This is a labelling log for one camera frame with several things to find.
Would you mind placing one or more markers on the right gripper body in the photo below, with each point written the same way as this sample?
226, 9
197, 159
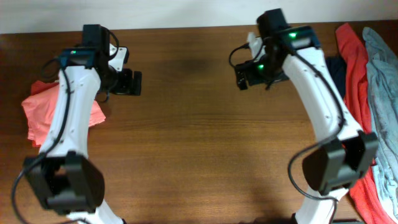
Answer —
259, 72

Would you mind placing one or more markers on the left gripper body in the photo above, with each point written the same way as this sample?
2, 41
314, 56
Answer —
120, 82

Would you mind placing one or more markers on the salmon pink t-shirt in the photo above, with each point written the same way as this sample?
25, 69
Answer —
39, 109

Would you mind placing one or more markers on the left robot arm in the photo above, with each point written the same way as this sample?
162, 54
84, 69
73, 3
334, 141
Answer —
61, 175

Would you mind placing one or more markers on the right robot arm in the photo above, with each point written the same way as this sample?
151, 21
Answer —
342, 152

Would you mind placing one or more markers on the navy blue garment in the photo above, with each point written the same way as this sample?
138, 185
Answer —
337, 69

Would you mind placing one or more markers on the grey blue garment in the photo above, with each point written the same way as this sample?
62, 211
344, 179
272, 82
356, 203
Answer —
382, 100

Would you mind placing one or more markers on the red orange garment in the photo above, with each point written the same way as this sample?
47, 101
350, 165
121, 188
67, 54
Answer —
352, 50

